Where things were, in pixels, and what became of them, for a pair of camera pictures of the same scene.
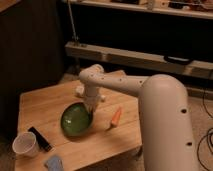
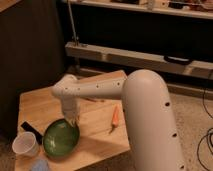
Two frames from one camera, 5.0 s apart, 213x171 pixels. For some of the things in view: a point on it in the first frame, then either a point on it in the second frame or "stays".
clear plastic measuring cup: [24, 143] stays
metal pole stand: [75, 35] stays
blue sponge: [55, 163] → [40, 164]
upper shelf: [195, 9] stays
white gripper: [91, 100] → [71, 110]
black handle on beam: [176, 60] stays
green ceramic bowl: [76, 120] → [60, 139]
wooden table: [80, 136] stays
